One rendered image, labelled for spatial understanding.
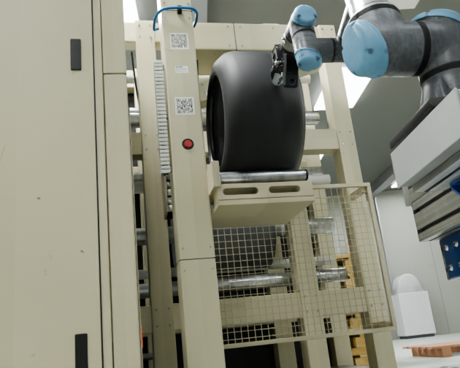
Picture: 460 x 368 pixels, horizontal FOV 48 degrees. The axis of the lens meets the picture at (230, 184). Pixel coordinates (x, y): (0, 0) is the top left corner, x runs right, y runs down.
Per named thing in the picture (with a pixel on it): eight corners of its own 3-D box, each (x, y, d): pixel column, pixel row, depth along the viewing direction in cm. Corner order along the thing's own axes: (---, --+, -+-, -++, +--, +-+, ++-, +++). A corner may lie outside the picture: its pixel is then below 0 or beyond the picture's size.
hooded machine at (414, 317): (426, 336, 1227) (414, 274, 1269) (439, 335, 1165) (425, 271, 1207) (396, 339, 1222) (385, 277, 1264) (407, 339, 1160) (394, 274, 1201)
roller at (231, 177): (217, 171, 189) (215, 174, 193) (217, 182, 188) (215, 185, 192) (307, 167, 196) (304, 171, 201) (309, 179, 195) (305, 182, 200)
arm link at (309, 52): (336, 57, 155) (329, 28, 159) (301, 58, 153) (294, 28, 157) (328, 73, 162) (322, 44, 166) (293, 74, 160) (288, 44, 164)
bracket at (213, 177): (213, 186, 183) (210, 160, 186) (198, 215, 220) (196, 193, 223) (223, 186, 184) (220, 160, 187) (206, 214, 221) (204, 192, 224)
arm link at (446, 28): (491, 59, 106) (474, 3, 110) (430, 60, 104) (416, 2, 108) (458, 87, 118) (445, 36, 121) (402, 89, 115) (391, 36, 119)
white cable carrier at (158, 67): (161, 172, 194) (153, 59, 208) (160, 177, 199) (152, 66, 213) (173, 172, 195) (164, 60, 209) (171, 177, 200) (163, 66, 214)
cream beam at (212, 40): (188, 48, 241) (185, 20, 245) (182, 76, 264) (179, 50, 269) (312, 50, 254) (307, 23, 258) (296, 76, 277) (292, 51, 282)
